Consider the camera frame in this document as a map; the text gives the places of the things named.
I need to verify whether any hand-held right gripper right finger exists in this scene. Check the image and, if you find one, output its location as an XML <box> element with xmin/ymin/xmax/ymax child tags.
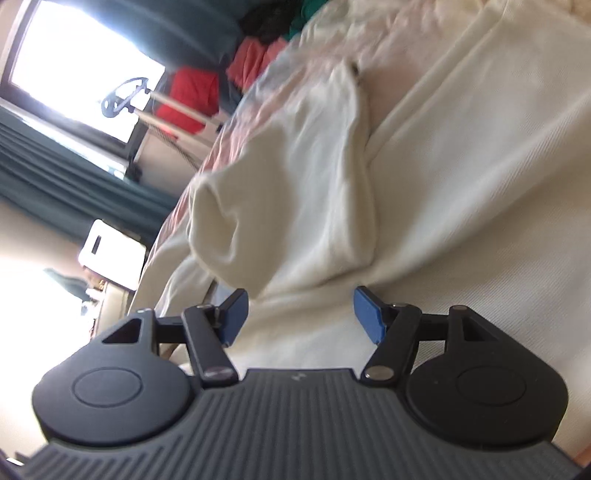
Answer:
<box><xmin>353</xmin><ymin>285</ymin><xmax>497</xmax><ymax>385</ymax></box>

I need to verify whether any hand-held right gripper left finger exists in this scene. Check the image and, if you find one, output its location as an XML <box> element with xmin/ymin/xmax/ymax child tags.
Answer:
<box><xmin>95</xmin><ymin>288</ymin><xmax>249</xmax><ymax>387</ymax></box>

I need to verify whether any cream white sweatshirt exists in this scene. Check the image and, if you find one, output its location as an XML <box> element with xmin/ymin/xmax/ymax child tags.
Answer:
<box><xmin>152</xmin><ymin>0</ymin><xmax>591</xmax><ymax>467</ymax></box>

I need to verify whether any white drying rack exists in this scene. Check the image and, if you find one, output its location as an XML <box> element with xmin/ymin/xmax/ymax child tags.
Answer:
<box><xmin>131</xmin><ymin>90</ymin><xmax>227</xmax><ymax>171</ymax></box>

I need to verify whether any teal curtain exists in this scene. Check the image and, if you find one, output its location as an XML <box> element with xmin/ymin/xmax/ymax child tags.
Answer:
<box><xmin>0</xmin><ymin>99</ymin><xmax>178</xmax><ymax>245</ymax></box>

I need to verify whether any red cloth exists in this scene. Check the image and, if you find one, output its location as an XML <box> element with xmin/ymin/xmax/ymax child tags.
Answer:
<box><xmin>154</xmin><ymin>67</ymin><xmax>221</xmax><ymax>134</ymax></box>

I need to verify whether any pink floral bed sheet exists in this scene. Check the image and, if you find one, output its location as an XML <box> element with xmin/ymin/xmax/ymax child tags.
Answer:
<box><xmin>143</xmin><ymin>0</ymin><xmax>444</xmax><ymax>278</ymax></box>

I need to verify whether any coral pink cloth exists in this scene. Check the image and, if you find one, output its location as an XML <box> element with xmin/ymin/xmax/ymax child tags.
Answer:
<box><xmin>226</xmin><ymin>37</ymin><xmax>289</xmax><ymax>88</ymax></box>

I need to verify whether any black cloth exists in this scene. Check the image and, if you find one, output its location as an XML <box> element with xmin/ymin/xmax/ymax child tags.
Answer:
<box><xmin>240</xmin><ymin>0</ymin><xmax>308</xmax><ymax>44</ymax></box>

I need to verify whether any window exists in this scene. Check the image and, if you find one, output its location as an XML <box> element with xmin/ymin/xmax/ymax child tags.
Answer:
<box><xmin>0</xmin><ymin>0</ymin><xmax>167</xmax><ymax>153</ymax></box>

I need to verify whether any green cloth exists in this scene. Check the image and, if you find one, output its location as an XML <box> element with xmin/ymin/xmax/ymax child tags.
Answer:
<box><xmin>283</xmin><ymin>0</ymin><xmax>340</xmax><ymax>40</ymax></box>

